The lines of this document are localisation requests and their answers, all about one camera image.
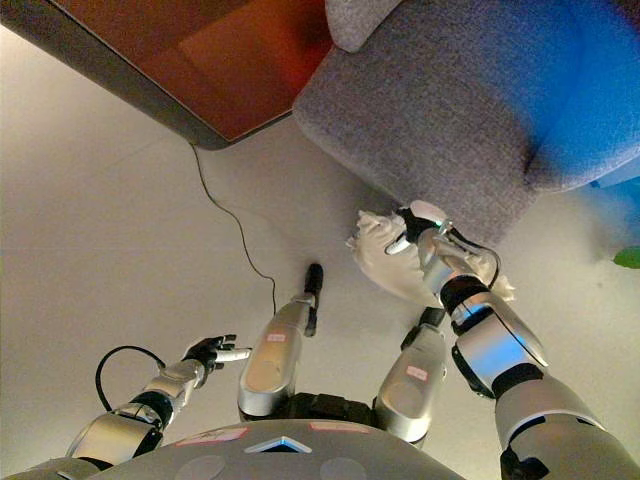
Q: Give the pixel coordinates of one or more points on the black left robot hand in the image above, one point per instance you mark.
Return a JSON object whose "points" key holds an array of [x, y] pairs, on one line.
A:
{"points": [[212, 352]]}

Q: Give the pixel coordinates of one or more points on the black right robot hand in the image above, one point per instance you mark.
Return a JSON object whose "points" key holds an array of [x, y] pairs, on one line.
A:
{"points": [[422, 220]]}

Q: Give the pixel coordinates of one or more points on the white fringed pillow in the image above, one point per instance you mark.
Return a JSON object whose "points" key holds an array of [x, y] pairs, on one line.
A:
{"points": [[385, 270]]}

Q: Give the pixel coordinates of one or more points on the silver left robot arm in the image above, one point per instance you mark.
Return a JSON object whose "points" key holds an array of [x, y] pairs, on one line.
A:
{"points": [[115, 435]]}

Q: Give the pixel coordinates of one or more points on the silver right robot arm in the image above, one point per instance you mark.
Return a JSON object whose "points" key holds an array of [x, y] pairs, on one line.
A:
{"points": [[500, 340]]}

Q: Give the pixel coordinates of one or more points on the silver left robot leg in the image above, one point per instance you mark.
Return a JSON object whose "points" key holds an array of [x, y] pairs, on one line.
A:
{"points": [[270, 360]]}

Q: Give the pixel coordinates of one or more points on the silver robot leg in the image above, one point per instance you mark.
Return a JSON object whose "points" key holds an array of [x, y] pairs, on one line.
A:
{"points": [[270, 360], [410, 385]]}

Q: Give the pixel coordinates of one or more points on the grey fabric tub armchair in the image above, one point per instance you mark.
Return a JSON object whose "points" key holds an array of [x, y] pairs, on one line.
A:
{"points": [[425, 110]]}

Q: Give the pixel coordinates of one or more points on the grey robot torso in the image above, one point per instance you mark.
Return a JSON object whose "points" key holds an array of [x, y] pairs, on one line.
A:
{"points": [[280, 460]]}

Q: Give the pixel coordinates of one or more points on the silver right robot leg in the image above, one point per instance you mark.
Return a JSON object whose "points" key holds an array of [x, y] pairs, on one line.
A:
{"points": [[410, 385]]}

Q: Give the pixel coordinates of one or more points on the green leafy potted plant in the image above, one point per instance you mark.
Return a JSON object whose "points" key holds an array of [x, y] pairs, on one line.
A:
{"points": [[629, 257]]}

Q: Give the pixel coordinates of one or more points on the brown wooden cabinet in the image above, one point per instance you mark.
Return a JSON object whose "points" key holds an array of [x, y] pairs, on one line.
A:
{"points": [[200, 60]]}

